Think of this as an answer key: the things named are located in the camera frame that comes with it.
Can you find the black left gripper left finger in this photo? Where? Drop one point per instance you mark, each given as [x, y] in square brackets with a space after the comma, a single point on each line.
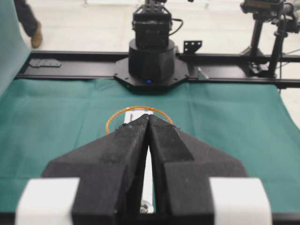
[111, 172]

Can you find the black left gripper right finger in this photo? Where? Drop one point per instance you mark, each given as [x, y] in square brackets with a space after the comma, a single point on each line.
[182, 166]

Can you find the orange rubber band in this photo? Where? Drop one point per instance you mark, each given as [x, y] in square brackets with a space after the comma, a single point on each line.
[107, 125]

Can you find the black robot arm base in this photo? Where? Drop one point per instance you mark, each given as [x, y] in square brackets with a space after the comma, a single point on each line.
[151, 63]

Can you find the lower silver pulley shaft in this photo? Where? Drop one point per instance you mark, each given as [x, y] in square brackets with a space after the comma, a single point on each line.
[146, 207]

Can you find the green table cloth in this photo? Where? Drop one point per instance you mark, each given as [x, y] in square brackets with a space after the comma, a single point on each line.
[41, 120]

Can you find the person's leg and shoe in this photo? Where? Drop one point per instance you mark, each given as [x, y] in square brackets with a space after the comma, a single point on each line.
[31, 25]

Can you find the white aluminium rail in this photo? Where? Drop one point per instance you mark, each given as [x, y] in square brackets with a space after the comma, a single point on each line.
[147, 190]

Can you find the black table frame rail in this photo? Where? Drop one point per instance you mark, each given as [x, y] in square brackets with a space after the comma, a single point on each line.
[193, 68]

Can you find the black camera stand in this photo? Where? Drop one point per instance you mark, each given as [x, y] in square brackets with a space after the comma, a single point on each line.
[274, 21]

